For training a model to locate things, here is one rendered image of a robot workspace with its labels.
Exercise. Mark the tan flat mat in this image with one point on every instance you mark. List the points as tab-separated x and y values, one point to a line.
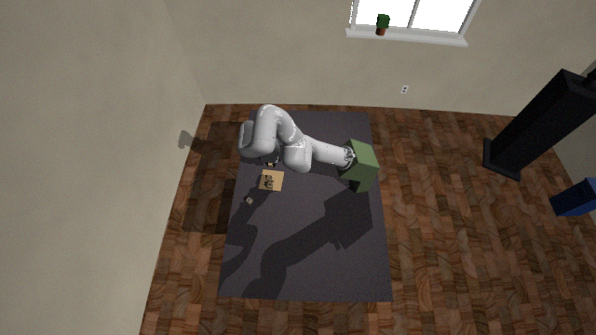
278	179

